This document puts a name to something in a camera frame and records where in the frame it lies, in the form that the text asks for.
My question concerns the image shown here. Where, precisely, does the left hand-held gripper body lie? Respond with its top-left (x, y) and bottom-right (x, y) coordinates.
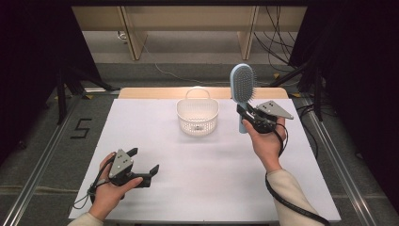
top-left (107, 149), bottom-right (152, 189)

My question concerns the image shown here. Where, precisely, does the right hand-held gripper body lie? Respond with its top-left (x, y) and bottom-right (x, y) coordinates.
top-left (247, 100), bottom-right (295, 135)

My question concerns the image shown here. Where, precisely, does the light blue hairbrush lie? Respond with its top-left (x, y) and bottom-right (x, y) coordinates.
top-left (230, 63), bottom-right (258, 135)

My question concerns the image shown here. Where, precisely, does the white plastic basket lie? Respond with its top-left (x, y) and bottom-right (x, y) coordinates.
top-left (176, 88), bottom-right (219, 137)

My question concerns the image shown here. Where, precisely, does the person's left hand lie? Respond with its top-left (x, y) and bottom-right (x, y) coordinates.
top-left (88, 152), bottom-right (144, 221)

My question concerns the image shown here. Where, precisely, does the person's right hand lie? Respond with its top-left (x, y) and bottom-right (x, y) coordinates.
top-left (242, 116), bottom-right (287, 173)

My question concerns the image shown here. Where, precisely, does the white table sheet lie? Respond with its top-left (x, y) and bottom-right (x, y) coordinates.
top-left (68, 98), bottom-right (342, 222)

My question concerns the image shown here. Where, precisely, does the black metal stand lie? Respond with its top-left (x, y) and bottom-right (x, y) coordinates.
top-left (56, 67), bottom-right (120, 126)
top-left (269, 60), bottom-right (325, 122)

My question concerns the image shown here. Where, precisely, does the dark curtain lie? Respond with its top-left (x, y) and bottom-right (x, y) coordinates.
top-left (0, 0), bottom-right (104, 166)
top-left (288, 0), bottom-right (399, 215)

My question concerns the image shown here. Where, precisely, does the beige wooden desk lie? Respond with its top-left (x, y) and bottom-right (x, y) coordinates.
top-left (71, 5), bottom-right (308, 61)

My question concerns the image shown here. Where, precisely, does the left hand-held gripper cable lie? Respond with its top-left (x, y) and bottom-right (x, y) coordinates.
top-left (72, 154), bottom-right (118, 210)

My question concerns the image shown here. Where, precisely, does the hand-held gripper cable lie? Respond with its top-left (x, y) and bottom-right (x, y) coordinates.
top-left (72, 154), bottom-right (118, 210)
top-left (264, 122), bottom-right (331, 226)

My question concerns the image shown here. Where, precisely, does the black floor cable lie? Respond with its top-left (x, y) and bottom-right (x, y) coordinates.
top-left (295, 105), bottom-right (320, 158)

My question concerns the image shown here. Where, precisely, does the bundle of black cables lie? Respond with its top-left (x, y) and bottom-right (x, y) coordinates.
top-left (253, 5), bottom-right (299, 73)

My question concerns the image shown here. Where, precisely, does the white floor cable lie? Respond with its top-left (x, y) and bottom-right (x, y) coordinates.
top-left (142, 43), bottom-right (299, 88)

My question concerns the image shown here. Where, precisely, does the metal floor rail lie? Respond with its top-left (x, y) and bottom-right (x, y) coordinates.
top-left (300, 97), bottom-right (377, 226)
top-left (1, 93), bottom-right (83, 226)

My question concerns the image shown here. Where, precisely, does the right hand-held gripper cable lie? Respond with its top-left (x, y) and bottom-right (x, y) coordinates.
top-left (264, 122), bottom-right (331, 226)

